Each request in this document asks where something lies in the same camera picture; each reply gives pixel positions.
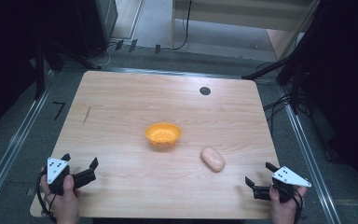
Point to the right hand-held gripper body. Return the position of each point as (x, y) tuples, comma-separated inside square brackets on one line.
[(287, 179)]

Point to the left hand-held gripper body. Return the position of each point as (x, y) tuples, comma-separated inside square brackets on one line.
[(55, 169)]

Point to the pink oval bread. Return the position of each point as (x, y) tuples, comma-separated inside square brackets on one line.
[(213, 159)]

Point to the orange plastic bowl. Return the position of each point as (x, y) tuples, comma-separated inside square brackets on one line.
[(163, 133)]

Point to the person's right hand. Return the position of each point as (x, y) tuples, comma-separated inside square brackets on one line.
[(282, 208)]

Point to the person's left hand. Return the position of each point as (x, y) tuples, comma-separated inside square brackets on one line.
[(64, 203)]

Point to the black metal stand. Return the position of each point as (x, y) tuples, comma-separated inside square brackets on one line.
[(39, 71), (292, 65)]

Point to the black round table grommet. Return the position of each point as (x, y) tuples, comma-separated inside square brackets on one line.
[(205, 90)]

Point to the dark cabinet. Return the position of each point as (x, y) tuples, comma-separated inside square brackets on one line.
[(98, 25)]

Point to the white shelf unit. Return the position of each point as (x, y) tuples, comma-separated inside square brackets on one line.
[(242, 14)]

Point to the metal floor rail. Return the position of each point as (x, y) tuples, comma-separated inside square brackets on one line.
[(312, 165), (12, 149), (174, 73)]

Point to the small black floor bracket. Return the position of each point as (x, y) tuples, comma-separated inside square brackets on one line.
[(132, 45), (157, 48), (119, 44)]

